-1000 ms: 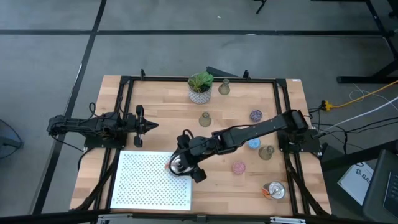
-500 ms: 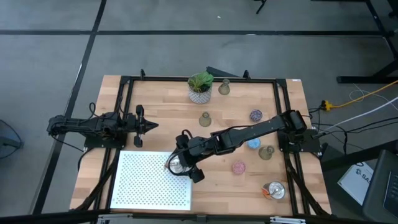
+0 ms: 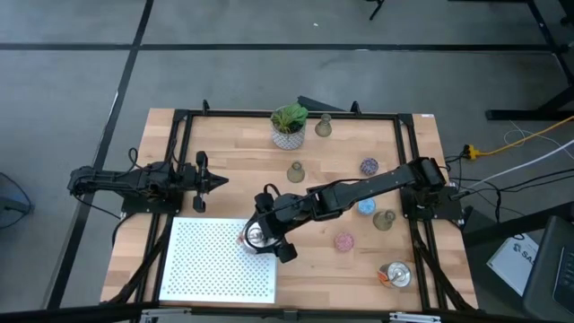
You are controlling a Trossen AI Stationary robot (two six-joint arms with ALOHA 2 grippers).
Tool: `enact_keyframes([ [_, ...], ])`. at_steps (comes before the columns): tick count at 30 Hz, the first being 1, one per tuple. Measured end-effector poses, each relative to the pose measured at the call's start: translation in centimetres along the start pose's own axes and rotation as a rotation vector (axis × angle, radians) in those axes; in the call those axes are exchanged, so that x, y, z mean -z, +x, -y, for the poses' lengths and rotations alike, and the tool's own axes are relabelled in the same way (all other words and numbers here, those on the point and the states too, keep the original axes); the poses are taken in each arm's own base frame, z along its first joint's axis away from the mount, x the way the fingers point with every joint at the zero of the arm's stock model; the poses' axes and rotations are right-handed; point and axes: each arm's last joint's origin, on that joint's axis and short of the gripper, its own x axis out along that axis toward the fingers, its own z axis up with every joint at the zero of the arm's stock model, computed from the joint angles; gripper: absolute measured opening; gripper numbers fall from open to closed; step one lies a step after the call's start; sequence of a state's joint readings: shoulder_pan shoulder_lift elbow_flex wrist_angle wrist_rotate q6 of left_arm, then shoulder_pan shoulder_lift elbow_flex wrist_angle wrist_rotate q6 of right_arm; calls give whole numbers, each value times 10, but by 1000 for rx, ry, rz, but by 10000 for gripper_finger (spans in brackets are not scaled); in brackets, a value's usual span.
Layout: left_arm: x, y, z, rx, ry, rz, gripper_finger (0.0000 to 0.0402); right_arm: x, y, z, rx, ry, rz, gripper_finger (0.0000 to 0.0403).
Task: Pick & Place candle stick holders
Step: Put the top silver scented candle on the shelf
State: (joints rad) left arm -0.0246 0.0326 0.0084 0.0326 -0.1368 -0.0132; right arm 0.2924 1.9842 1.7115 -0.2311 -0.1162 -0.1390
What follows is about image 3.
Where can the white printed booklet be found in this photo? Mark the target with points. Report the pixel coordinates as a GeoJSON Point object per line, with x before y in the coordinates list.
{"type": "Point", "coordinates": [511, 264]}

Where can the blue grey chair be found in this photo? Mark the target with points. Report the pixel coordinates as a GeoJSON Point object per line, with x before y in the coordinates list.
{"type": "Point", "coordinates": [11, 202]}

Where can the black wedge panel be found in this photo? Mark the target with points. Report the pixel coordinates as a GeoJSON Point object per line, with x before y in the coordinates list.
{"type": "Point", "coordinates": [314, 104]}

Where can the potted plant patterned white pot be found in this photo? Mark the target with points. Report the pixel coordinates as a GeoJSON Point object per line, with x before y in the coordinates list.
{"type": "Point", "coordinates": [287, 134]}

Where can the silver metal bracket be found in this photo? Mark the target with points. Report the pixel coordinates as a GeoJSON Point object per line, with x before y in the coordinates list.
{"type": "Point", "coordinates": [152, 317]}
{"type": "Point", "coordinates": [412, 318]}

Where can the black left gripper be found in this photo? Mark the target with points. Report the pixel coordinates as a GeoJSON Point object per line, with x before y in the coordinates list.
{"type": "Point", "coordinates": [197, 181]}

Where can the silver jar candle holder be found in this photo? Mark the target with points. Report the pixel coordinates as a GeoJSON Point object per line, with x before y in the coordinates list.
{"type": "Point", "coordinates": [397, 274]}
{"type": "Point", "coordinates": [256, 236]}

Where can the black stand leg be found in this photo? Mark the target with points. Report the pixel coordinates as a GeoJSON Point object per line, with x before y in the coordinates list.
{"type": "Point", "coordinates": [377, 9]}

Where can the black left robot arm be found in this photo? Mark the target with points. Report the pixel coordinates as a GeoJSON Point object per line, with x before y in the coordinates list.
{"type": "Point", "coordinates": [116, 179]}

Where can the blue ball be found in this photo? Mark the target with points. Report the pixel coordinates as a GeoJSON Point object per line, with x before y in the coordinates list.
{"type": "Point", "coordinates": [367, 207]}

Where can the black laptop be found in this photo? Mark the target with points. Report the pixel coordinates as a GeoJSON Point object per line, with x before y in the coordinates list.
{"type": "Point", "coordinates": [547, 269]}

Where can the black crossbar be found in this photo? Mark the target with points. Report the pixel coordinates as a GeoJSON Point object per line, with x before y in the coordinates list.
{"type": "Point", "coordinates": [67, 313]}

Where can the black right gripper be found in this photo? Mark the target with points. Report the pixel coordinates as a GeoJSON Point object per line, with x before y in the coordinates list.
{"type": "Point", "coordinates": [280, 211]}

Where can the black desk leg frame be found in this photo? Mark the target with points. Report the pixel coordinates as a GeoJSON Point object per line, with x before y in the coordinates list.
{"type": "Point", "coordinates": [529, 114]}

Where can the white perforated metal shelf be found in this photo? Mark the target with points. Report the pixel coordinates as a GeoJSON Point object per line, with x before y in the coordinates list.
{"type": "Point", "coordinates": [202, 269]}

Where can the pink ball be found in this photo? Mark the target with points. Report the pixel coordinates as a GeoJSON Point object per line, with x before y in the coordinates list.
{"type": "Point", "coordinates": [344, 241]}

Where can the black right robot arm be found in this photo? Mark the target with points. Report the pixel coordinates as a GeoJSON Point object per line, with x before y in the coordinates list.
{"type": "Point", "coordinates": [381, 179]}

